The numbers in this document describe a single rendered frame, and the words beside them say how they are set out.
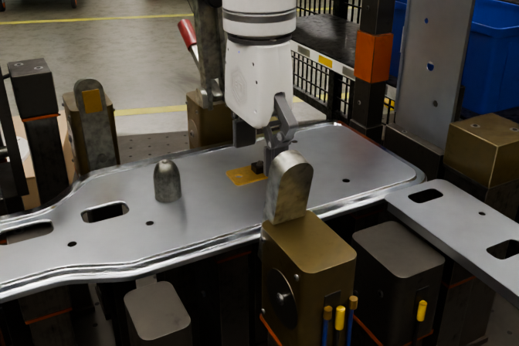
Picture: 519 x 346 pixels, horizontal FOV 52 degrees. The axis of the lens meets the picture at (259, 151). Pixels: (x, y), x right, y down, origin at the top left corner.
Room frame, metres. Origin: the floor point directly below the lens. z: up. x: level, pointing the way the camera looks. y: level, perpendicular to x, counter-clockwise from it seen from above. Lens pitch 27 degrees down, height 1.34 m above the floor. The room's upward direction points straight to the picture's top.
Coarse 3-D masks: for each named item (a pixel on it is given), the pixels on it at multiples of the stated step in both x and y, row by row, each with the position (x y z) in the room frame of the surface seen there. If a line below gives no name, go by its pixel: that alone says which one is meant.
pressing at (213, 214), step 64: (320, 128) 0.76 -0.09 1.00; (64, 192) 0.56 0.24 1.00; (128, 192) 0.56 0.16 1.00; (192, 192) 0.56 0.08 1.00; (256, 192) 0.56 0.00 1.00; (320, 192) 0.56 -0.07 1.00; (384, 192) 0.57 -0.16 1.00; (0, 256) 0.44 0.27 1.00; (64, 256) 0.44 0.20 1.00; (128, 256) 0.44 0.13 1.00; (192, 256) 0.45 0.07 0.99
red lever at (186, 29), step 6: (180, 24) 0.84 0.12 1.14; (186, 24) 0.83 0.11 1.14; (180, 30) 0.83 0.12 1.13; (186, 30) 0.82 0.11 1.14; (192, 30) 0.83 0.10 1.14; (186, 36) 0.82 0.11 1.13; (192, 36) 0.81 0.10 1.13; (186, 42) 0.81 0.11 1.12; (192, 42) 0.80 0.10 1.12; (192, 48) 0.80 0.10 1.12; (192, 54) 0.80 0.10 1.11; (198, 66) 0.78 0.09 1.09; (216, 84) 0.75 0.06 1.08; (216, 90) 0.74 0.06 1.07; (216, 96) 0.73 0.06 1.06; (222, 96) 0.74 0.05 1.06
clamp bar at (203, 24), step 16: (192, 0) 0.76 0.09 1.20; (208, 0) 0.72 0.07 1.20; (208, 16) 0.75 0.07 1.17; (208, 32) 0.75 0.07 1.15; (208, 48) 0.75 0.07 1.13; (224, 48) 0.75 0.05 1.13; (208, 64) 0.73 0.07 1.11; (224, 64) 0.74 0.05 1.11; (208, 80) 0.73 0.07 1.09; (224, 80) 0.74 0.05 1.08; (208, 96) 0.72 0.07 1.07; (224, 96) 0.74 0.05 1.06
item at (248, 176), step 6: (240, 168) 0.62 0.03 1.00; (246, 168) 0.62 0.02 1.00; (252, 168) 0.62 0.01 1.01; (258, 168) 0.61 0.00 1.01; (228, 174) 0.61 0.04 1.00; (234, 174) 0.61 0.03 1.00; (240, 174) 0.61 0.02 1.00; (246, 174) 0.61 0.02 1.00; (252, 174) 0.61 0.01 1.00; (258, 174) 0.61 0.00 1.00; (234, 180) 0.59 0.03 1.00; (240, 180) 0.59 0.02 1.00; (246, 180) 0.59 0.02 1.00; (252, 180) 0.59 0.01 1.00; (258, 180) 0.59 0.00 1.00
